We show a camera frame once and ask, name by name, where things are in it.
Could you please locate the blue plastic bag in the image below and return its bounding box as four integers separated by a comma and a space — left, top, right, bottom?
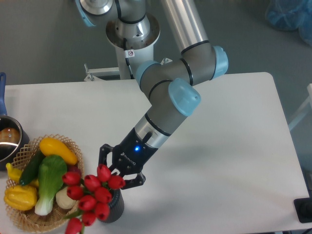
265, 0, 312, 46

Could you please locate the red radish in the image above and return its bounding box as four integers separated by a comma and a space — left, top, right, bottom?
67, 165, 82, 177

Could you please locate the white frame at right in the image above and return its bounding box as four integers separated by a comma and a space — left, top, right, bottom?
288, 83, 312, 131

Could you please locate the red tulip bouquet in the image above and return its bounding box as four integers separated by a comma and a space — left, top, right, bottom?
62, 164, 125, 234

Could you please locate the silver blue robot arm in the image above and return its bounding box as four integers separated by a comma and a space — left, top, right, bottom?
76, 0, 228, 189

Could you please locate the black cable on pedestal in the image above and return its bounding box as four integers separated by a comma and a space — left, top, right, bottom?
123, 38, 135, 79

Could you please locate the woven bamboo basket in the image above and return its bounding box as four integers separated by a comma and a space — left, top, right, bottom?
5, 134, 85, 233

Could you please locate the green bok choy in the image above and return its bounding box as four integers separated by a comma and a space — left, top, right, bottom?
35, 155, 67, 216

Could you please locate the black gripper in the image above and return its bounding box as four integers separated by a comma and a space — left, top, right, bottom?
98, 129, 157, 190

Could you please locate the dark grey ribbed vase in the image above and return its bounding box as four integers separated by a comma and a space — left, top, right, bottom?
98, 189, 124, 223

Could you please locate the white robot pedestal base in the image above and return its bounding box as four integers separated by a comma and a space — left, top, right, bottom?
83, 14, 173, 82

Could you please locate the black device at table edge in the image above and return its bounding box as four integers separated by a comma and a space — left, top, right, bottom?
293, 197, 312, 223

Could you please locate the yellow bell pepper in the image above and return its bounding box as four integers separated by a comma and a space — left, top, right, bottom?
4, 185, 38, 211

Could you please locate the small yellow gourd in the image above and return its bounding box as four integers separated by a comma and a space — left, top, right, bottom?
6, 163, 39, 188

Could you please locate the blue handled steel pot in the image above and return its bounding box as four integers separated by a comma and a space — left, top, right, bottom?
0, 72, 29, 171

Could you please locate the yellow squash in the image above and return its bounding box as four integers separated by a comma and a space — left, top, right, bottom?
39, 137, 78, 165

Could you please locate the green cucumber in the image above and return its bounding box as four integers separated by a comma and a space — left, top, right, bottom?
19, 150, 45, 186

